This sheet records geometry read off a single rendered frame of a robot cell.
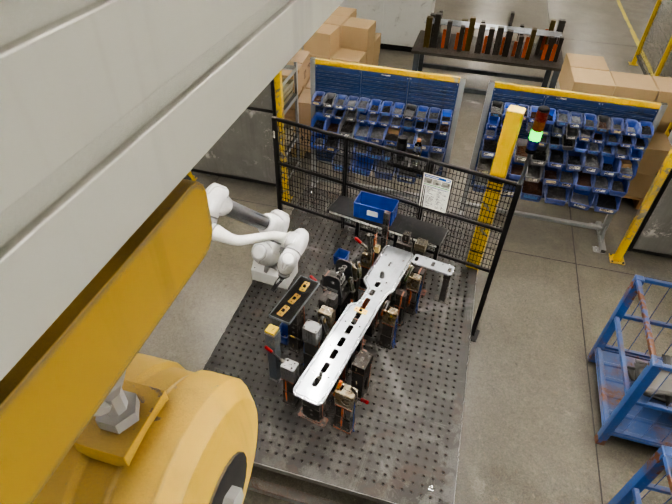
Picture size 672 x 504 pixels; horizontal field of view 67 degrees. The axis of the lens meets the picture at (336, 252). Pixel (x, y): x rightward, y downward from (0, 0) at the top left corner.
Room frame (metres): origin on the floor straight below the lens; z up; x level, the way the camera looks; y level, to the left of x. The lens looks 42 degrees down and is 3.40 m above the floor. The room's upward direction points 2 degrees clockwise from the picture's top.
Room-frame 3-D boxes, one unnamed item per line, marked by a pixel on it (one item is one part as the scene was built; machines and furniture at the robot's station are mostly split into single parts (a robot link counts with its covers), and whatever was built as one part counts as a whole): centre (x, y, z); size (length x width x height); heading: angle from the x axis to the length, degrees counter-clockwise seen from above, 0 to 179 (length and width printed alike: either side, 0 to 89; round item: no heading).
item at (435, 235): (3.01, -0.37, 1.01); 0.90 x 0.22 x 0.03; 64
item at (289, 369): (1.65, 0.24, 0.88); 0.11 x 0.10 x 0.36; 64
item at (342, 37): (7.43, -0.03, 0.52); 1.20 x 0.80 x 1.05; 163
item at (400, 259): (2.09, -0.16, 1.00); 1.38 x 0.22 x 0.02; 154
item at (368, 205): (3.05, -0.29, 1.10); 0.30 x 0.17 x 0.13; 69
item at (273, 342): (1.82, 0.35, 0.92); 0.08 x 0.08 x 0.44; 64
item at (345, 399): (1.51, -0.08, 0.88); 0.15 x 0.11 x 0.36; 64
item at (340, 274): (2.29, -0.02, 0.94); 0.18 x 0.13 x 0.49; 154
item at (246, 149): (4.79, 1.16, 1.00); 1.34 x 0.14 x 2.00; 76
